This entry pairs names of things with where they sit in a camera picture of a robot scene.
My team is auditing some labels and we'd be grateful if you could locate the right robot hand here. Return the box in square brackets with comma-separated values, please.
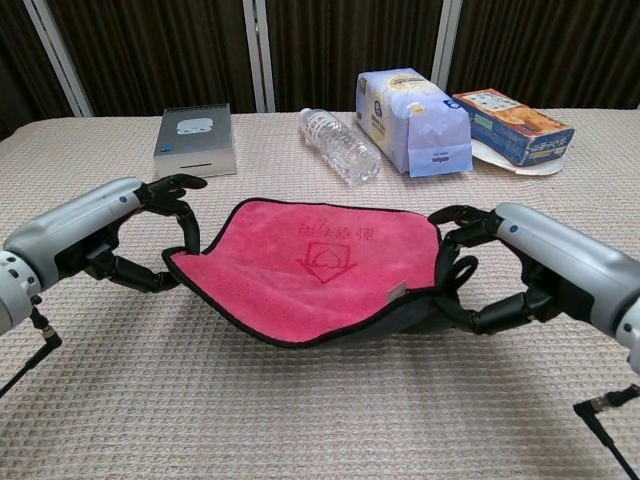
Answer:
[428, 202, 640, 336]

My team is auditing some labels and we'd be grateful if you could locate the orange and blue snack box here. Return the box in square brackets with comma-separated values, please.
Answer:
[451, 88, 576, 167]

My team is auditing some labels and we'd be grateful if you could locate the beige woven tablecloth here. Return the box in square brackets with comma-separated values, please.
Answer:
[0, 108, 640, 480]

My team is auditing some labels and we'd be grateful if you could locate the silver earbuds box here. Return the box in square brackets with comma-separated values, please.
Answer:
[153, 103, 238, 179]

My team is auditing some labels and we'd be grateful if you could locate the white paper plate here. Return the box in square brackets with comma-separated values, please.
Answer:
[469, 138, 565, 177]

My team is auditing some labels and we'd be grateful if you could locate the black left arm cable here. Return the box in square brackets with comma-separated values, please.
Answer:
[0, 294, 64, 399]

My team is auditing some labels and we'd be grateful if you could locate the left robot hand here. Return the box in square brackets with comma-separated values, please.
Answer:
[2, 173, 209, 296]

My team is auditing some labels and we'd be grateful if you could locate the dark brown pleated curtain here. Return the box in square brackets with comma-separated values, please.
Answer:
[0, 0, 640, 141]

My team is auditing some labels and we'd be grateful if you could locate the clear plastic water bottle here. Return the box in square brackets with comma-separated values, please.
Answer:
[298, 106, 383, 186]

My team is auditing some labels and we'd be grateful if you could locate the pink black-edged cloth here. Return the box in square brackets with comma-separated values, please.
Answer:
[161, 197, 481, 349]

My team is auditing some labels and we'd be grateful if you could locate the lavender tissue pack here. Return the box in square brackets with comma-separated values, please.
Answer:
[355, 67, 474, 179]

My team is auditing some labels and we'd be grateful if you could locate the white frame post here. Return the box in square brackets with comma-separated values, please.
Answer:
[241, 0, 277, 113]
[22, 0, 95, 119]
[430, 0, 464, 91]

